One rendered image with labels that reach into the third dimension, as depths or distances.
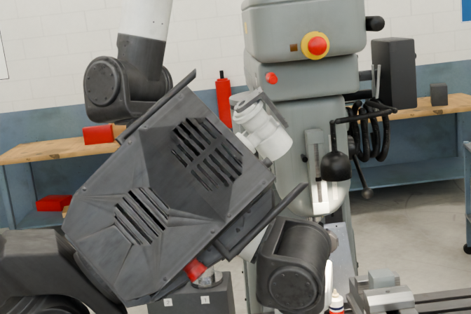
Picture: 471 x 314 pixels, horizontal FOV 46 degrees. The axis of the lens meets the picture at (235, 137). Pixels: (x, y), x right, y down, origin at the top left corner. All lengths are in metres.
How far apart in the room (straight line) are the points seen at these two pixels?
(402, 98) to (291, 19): 0.62
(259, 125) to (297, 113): 0.37
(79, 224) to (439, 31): 5.43
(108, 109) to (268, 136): 0.29
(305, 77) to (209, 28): 4.33
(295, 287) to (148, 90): 0.43
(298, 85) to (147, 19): 0.46
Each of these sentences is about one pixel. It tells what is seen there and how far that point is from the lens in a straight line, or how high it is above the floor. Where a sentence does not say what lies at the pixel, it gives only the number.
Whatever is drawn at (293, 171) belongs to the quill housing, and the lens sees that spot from 1.42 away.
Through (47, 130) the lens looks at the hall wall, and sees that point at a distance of 5.98.
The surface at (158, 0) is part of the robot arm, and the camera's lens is 1.03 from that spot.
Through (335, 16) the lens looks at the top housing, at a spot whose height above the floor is 1.82.
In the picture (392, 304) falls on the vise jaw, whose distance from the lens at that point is 1.61.
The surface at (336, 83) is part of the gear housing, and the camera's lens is 1.36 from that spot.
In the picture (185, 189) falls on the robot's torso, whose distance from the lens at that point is 0.83.
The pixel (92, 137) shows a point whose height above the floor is 0.95.
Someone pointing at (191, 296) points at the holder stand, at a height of 1.14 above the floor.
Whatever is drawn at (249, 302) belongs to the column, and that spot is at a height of 0.83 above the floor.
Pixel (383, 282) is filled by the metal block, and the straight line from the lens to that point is 1.64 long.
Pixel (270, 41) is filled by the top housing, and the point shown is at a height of 1.78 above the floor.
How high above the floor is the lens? 1.83
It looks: 12 degrees down
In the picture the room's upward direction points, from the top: 6 degrees counter-clockwise
